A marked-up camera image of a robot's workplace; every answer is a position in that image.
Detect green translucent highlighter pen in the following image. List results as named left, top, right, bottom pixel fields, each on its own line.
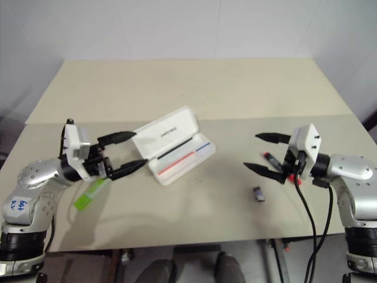
left=73, top=177, right=110, bottom=212

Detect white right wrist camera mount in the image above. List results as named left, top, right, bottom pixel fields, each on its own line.
left=287, top=123, right=322, bottom=181

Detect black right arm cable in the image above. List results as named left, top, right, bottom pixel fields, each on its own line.
left=306, top=177, right=335, bottom=283
left=293, top=152, right=320, bottom=283

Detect black pen with red ends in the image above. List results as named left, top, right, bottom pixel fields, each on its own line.
left=260, top=151, right=303, bottom=186

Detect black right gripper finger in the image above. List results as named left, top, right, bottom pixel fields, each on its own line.
left=243, top=162, right=289, bottom=185
left=254, top=133, right=293, bottom=146

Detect small dark eraser block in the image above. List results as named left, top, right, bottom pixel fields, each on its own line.
left=252, top=186, right=266, bottom=203

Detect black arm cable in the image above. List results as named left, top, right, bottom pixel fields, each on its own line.
left=306, top=177, right=335, bottom=283
left=293, top=152, right=320, bottom=283
left=43, top=216, right=57, bottom=255

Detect metal table leg frame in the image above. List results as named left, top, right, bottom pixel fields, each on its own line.
left=263, top=238, right=294, bottom=283

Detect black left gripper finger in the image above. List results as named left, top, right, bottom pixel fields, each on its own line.
left=109, top=159, right=148, bottom=181
left=97, top=131, right=137, bottom=146

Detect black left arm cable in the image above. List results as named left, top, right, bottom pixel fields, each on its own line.
left=43, top=216, right=57, bottom=255

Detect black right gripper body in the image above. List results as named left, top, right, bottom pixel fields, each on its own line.
left=282, top=148, right=307, bottom=178

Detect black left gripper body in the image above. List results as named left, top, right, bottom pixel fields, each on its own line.
left=84, top=142, right=115, bottom=180

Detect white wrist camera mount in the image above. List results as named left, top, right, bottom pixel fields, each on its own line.
left=62, top=119, right=92, bottom=181
left=287, top=123, right=322, bottom=181

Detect white open pencil case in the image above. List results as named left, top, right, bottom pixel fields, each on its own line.
left=131, top=106, right=216, bottom=187

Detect dark rounded shape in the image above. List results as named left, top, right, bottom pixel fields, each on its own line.
left=216, top=251, right=246, bottom=283

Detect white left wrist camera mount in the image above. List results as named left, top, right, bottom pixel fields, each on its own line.
left=62, top=119, right=92, bottom=181

